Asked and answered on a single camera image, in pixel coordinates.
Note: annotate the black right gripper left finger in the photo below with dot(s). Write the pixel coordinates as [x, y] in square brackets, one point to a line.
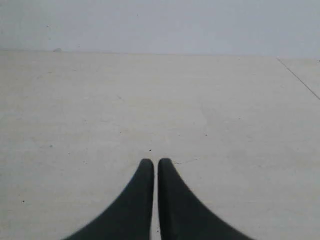
[129, 216]

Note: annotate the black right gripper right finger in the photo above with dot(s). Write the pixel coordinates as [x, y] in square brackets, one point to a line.
[182, 216]

